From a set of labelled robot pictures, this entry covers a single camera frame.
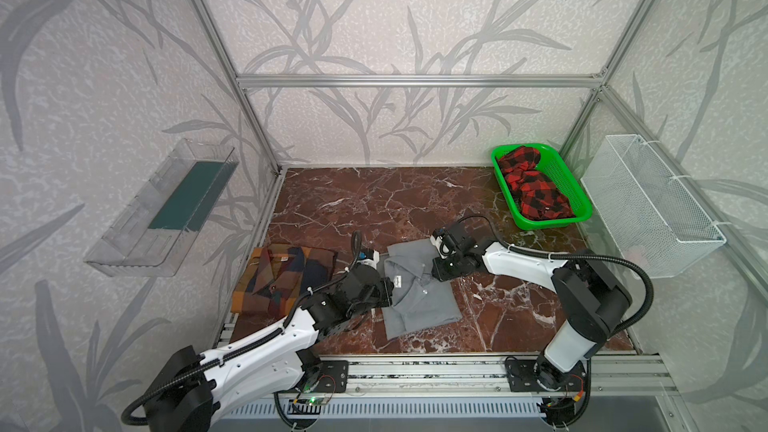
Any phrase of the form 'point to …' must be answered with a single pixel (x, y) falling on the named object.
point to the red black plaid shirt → (537, 196)
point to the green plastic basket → (552, 166)
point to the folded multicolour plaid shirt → (274, 277)
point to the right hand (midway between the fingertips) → (435, 262)
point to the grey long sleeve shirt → (420, 300)
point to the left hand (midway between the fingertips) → (401, 278)
